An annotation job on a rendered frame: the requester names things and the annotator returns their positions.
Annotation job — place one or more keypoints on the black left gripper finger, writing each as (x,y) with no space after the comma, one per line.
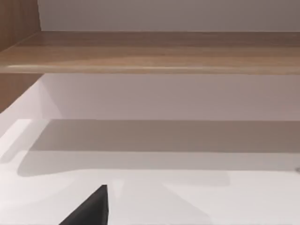
(93,208)

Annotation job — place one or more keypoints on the wooden open shelf unit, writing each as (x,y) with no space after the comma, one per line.
(145,54)

